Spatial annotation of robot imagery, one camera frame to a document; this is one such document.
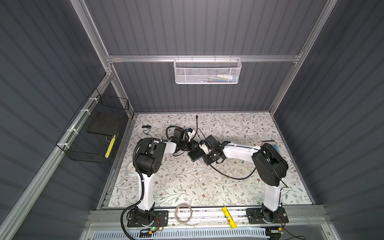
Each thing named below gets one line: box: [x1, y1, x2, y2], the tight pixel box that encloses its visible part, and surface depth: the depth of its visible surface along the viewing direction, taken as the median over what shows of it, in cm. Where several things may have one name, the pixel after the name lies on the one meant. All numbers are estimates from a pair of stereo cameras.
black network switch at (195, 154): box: [187, 148, 205, 163], surface depth 96 cm
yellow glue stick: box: [222, 206, 237, 229], surface depth 74 cm
